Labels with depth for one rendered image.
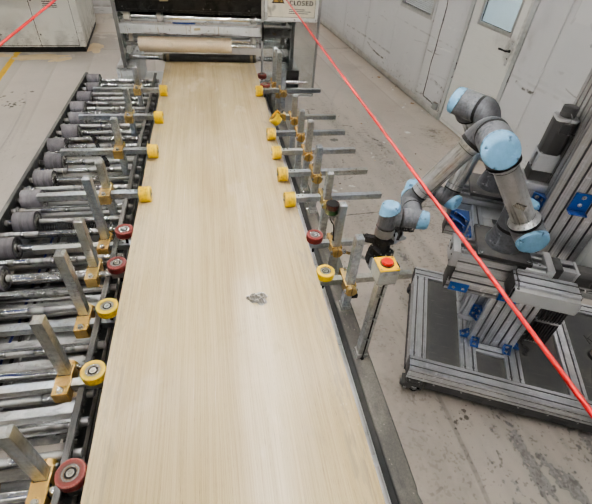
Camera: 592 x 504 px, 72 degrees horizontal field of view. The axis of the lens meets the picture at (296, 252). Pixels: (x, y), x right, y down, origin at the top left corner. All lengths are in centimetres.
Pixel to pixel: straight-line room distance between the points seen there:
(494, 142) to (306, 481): 117
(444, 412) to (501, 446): 32
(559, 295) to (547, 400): 79
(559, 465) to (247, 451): 184
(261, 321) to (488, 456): 150
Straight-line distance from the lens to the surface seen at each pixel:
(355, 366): 174
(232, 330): 155
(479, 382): 251
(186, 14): 411
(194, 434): 136
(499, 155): 150
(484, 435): 262
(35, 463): 143
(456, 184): 196
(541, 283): 202
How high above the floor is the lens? 213
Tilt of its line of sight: 41 degrees down
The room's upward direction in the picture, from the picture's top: 5 degrees clockwise
